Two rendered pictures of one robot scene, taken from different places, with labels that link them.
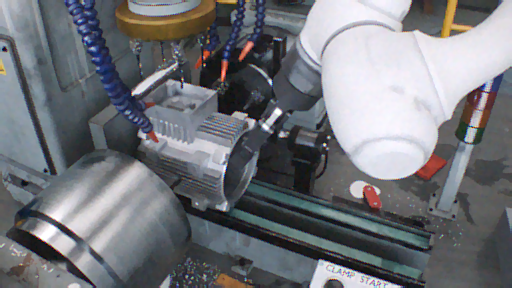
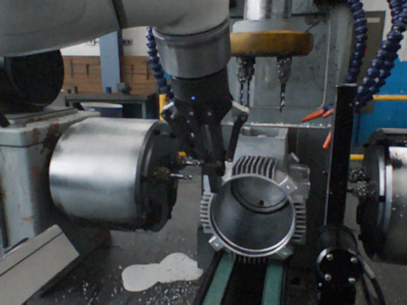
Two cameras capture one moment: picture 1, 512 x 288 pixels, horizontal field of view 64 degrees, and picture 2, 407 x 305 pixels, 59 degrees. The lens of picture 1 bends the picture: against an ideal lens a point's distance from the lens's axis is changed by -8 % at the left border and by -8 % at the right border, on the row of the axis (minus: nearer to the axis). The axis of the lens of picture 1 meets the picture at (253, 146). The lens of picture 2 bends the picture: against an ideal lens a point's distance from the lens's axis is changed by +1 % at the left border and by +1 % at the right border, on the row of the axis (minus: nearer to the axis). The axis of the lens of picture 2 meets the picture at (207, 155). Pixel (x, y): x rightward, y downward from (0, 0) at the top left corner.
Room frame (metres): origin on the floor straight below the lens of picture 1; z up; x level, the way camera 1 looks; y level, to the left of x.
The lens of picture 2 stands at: (0.50, -0.54, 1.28)
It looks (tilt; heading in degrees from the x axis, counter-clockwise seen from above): 14 degrees down; 78
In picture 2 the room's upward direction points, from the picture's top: straight up
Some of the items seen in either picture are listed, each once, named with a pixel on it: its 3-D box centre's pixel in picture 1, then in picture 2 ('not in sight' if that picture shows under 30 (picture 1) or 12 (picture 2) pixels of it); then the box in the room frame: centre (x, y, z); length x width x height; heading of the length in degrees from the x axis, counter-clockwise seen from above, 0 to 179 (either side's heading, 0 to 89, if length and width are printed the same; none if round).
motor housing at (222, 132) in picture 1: (200, 152); (257, 197); (0.74, 0.11, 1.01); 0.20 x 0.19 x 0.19; 63
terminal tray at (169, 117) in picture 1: (180, 110); (261, 149); (0.76, 0.15, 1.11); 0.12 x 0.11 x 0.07; 63
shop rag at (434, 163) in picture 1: (416, 157); not in sight; (0.98, -0.48, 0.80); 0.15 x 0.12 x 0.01; 40
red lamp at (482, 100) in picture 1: (482, 94); not in sight; (0.78, -0.49, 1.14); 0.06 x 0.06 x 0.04
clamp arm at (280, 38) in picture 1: (278, 92); (338, 167); (0.81, -0.05, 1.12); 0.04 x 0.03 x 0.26; 64
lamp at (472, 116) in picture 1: (476, 111); not in sight; (0.78, -0.49, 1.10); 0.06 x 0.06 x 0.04
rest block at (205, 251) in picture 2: not in sight; (213, 242); (0.67, 0.23, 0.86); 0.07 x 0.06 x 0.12; 154
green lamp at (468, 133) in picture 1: (471, 128); not in sight; (0.78, -0.49, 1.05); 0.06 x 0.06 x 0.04
